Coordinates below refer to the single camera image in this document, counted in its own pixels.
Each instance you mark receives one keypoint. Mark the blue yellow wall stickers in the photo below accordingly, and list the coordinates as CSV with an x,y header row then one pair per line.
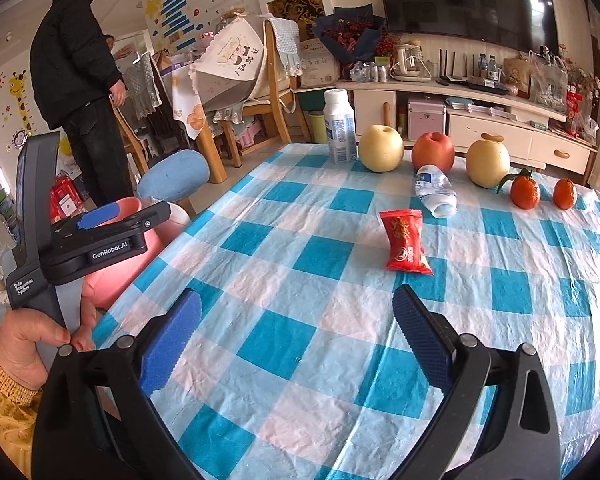
x,y
175,7

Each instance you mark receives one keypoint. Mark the blue white checkered tablecloth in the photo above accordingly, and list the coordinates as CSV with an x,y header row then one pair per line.
x,y
290,260

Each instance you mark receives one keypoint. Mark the black flat television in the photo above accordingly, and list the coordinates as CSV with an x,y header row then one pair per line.
x,y
460,0

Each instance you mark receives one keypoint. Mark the person's left hand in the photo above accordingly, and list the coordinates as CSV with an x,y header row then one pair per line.
x,y
22,340

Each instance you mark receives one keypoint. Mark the printed white chair cover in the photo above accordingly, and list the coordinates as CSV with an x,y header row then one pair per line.
x,y
230,60

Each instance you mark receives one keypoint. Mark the pale green bucket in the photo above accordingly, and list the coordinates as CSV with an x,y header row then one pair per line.
x,y
316,127

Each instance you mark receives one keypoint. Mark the red snack packet gold print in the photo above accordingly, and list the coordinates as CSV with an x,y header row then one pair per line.
x,y
405,242

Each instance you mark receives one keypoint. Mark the cream television cabinet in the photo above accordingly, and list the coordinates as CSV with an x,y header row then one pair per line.
x,y
485,125

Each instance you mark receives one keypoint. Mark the silver pink storage case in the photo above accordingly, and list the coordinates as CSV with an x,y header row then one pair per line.
x,y
426,120

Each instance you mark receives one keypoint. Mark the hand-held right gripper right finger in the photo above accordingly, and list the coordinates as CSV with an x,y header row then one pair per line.
x,y
420,335

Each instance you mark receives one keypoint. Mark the giraffe wall sticker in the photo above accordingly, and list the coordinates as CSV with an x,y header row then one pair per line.
x,y
17,105

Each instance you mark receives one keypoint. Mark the tangerine with green leaf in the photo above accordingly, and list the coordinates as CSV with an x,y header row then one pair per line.
x,y
525,192

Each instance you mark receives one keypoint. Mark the pink plastic bin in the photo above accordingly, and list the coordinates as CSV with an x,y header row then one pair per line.
x,y
115,280

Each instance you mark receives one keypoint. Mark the blue chair cushion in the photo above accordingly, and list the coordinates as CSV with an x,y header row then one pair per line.
x,y
175,172

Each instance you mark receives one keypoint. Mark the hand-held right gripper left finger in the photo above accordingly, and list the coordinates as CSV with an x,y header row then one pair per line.
x,y
172,345

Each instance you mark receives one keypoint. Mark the wooden chair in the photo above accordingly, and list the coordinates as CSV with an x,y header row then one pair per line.
x,y
275,115

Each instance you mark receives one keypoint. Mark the clear plastic bag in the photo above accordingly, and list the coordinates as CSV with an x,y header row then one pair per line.
x,y
547,85

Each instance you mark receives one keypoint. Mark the tan woven bag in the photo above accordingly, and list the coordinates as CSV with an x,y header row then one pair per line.
x,y
516,75

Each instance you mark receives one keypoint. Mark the black router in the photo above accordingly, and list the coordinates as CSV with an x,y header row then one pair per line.
x,y
455,79

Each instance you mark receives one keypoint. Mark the white electric kettle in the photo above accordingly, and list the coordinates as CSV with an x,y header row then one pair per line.
x,y
405,62

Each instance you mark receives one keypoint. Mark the white blue-label milk bottle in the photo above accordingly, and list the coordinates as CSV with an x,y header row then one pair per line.
x,y
340,130

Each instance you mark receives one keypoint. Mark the red gift box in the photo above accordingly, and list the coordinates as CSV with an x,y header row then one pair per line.
x,y
66,200

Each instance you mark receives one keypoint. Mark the small orange tangerine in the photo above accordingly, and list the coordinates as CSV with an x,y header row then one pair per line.
x,y
564,194

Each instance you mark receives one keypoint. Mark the crushed clear water bottle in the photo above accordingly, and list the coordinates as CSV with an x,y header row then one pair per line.
x,y
435,190

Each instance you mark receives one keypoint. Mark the person's left forearm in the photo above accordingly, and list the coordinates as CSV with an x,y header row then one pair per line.
x,y
5,410

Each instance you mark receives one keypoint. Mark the dark blue flower bouquet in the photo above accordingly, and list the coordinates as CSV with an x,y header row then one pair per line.
x,y
350,35

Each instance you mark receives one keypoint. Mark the yellow pear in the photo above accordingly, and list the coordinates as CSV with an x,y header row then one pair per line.
x,y
487,162
381,149

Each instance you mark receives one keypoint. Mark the red apple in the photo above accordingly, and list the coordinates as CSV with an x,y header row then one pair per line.
x,y
432,152

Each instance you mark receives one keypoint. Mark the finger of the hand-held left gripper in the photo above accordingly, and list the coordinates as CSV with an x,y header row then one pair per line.
x,y
100,216

